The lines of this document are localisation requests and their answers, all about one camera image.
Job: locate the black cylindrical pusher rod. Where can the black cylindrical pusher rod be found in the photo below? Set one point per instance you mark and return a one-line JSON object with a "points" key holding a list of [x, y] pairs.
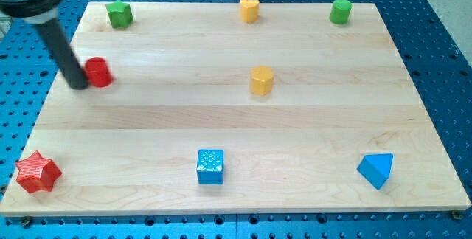
{"points": [[55, 40]]}

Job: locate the red cylinder block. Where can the red cylinder block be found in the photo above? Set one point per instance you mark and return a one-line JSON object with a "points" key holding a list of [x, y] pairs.
{"points": [[97, 72]]}

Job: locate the yellow heart block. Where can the yellow heart block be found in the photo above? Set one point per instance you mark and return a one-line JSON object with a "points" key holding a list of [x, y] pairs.
{"points": [[249, 10]]}

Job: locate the blue triangle block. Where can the blue triangle block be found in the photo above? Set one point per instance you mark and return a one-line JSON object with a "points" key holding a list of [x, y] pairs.
{"points": [[376, 168]]}

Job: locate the light wooden board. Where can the light wooden board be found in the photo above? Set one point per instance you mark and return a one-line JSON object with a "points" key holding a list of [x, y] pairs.
{"points": [[182, 83]]}

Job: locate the green cylinder block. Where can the green cylinder block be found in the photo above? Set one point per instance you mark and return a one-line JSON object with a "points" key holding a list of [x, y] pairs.
{"points": [[340, 11]]}

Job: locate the red star block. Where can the red star block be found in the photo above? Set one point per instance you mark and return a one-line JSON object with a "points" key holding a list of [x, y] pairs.
{"points": [[37, 173]]}

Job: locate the blue cube block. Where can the blue cube block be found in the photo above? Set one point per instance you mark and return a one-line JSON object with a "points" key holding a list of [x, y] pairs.
{"points": [[210, 166]]}

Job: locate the yellow hexagon block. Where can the yellow hexagon block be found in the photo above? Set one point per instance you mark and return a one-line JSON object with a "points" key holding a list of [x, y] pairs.
{"points": [[262, 80]]}

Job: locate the green star block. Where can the green star block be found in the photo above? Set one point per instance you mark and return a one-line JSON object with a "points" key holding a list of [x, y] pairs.
{"points": [[119, 13]]}

